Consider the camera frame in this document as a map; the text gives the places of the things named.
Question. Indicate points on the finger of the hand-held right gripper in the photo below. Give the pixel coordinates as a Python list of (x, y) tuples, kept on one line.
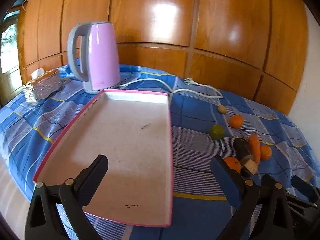
[(303, 187)]

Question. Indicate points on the blue checked bedsheet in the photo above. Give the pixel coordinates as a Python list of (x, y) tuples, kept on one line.
[(195, 142)]

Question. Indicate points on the pink-rimmed white tray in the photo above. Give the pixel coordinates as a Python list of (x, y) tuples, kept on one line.
[(125, 140)]

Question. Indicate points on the pink electric kettle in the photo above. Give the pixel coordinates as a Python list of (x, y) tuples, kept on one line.
[(101, 55)]

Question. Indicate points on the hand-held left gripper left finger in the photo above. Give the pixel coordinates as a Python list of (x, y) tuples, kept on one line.
[(98, 167)]

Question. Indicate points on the small beige potato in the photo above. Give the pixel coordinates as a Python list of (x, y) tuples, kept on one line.
[(221, 109)]

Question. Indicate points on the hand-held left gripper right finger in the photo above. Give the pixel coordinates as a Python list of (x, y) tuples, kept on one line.
[(221, 172)]

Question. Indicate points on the silver glitter tissue box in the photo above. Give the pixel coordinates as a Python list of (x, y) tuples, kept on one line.
[(45, 86)]

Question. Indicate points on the dark eggplant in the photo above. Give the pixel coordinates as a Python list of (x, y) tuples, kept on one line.
[(242, 148)]

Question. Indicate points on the carrot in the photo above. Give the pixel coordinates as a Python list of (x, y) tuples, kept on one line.
[(255, 146)]

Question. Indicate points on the green lime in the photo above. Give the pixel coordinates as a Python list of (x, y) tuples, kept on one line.
[(217, 131)]

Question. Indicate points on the orange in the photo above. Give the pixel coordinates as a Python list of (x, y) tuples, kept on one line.
[(233, 163), (265, 152), (236, 121)]

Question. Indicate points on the window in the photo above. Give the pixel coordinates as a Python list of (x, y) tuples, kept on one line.
[(8, 42)]

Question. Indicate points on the wooden wardrobe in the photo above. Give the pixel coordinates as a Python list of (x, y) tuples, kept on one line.
[(175, 17)]

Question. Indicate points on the white tissue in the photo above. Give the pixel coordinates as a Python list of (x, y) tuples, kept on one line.
[(38, 73)]

